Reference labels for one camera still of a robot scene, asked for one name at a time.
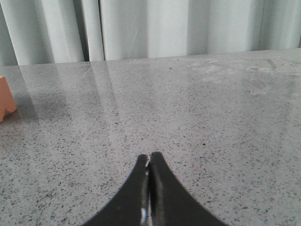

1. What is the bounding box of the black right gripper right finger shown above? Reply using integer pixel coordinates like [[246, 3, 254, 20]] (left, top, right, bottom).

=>
[[150, 152, 226, 226]]

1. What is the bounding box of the pale green curtain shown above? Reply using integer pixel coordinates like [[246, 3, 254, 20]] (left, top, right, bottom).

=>
[[0, 0, 301, 66]]

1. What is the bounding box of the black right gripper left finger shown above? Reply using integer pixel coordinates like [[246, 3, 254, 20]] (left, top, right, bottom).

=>
[[84, 154, 149, 226]]

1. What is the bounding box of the orange foam cube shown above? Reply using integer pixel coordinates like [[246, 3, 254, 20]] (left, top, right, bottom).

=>
[[0, 76, 17, 122]]

